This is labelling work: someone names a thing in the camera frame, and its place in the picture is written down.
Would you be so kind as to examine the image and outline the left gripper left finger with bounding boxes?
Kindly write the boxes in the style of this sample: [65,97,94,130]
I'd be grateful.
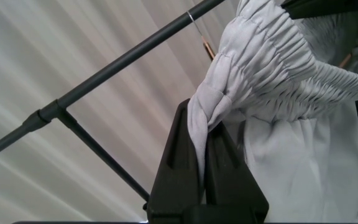
[147,98,206,223]

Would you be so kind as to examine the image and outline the black clothes rack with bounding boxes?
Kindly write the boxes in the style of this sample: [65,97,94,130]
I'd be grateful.
[0,0,226,211]

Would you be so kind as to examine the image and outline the pale grey shorts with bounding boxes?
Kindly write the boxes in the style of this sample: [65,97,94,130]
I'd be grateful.
[186,0,358,223]

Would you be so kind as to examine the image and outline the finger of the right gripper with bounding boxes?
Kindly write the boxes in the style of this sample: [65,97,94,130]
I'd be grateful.
[280,0,358,20]

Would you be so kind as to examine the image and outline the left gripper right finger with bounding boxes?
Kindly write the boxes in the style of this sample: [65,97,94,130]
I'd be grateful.
[204,121,270,223]

